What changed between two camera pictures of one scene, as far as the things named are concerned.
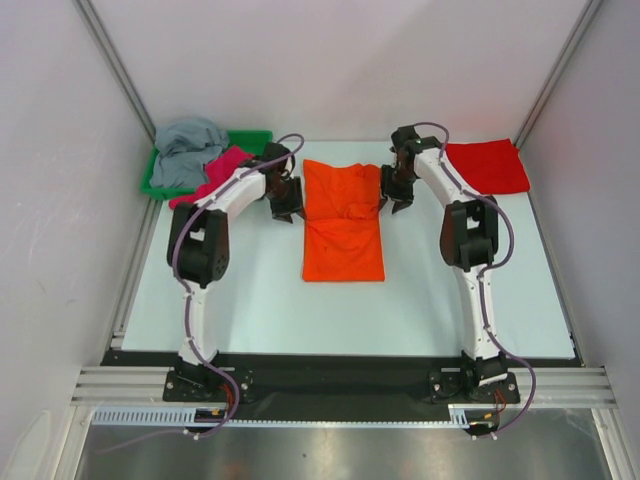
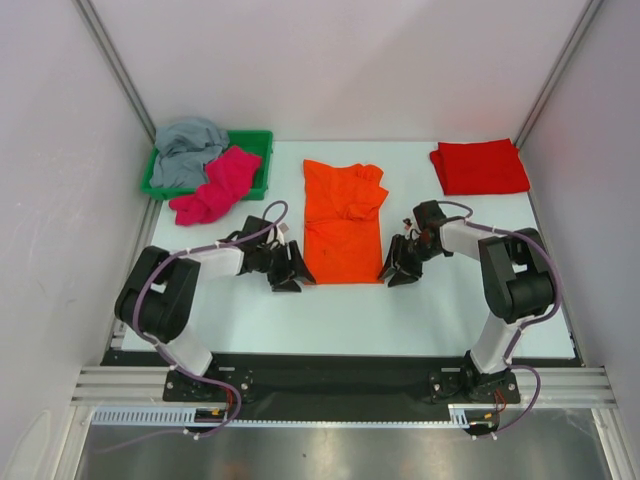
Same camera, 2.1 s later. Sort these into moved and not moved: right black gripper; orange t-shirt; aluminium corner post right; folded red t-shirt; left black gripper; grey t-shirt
Moved: right black gripper; left black gripper
Not moved: aluminium corner post right; orange t-shirt; folded red t-shirt; grey t-shirt
